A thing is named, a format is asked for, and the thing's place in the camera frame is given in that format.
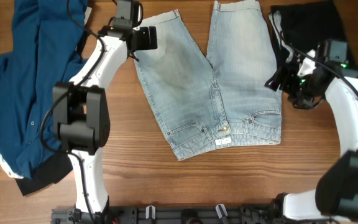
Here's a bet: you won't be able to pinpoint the black garment under pile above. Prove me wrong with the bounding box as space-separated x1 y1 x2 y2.
15 154 73 196

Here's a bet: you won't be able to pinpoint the dark blue shirt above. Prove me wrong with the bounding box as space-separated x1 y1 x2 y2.
0 0 88 179

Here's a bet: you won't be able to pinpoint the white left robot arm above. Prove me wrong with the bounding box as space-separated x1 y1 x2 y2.
52 1 157 222

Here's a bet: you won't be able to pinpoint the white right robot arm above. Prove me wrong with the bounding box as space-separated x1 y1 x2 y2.
265 39 358 223

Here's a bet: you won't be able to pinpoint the folded black shorts white stripes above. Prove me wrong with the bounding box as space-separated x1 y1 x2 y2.
268 1 347 67

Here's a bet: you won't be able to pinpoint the light blue denim shorts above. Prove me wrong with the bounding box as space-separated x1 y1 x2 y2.
135 0 282 161

